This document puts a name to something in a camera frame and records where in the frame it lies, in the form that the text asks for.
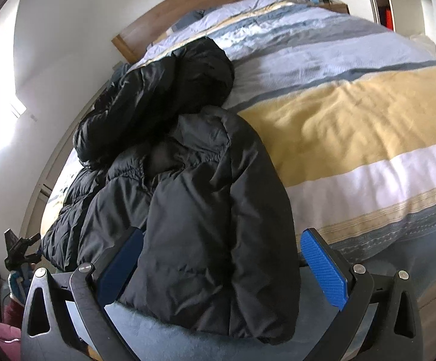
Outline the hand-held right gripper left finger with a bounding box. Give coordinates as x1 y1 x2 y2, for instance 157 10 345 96
20 227 145 361

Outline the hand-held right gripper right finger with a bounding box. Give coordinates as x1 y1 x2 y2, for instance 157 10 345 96
301 227 424 361

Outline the pink cloth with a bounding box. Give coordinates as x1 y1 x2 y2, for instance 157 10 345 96
0 319 23 361

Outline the blue white pillow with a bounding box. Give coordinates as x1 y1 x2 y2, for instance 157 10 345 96
170 8 208 31

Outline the wooden nightstand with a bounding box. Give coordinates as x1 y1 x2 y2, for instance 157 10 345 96
317 0 350 15

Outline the red bag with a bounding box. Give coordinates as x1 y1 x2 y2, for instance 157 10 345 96
378 5 395 31

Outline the blue grey folded blanket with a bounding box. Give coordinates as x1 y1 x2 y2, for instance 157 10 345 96
109 63 133 83

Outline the wooden headboard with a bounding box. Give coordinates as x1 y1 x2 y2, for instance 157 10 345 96
111 0 288 64

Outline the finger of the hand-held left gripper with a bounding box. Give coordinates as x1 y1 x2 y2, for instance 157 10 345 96
19 232 42 248

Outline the white wardrobe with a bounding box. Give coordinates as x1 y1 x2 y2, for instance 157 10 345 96
360 0 436 63

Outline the bed with striped duvet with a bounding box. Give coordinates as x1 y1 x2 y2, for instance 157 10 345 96
41 0 436 361

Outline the black puffer coat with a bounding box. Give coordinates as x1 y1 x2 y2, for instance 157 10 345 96
39 38 302 345

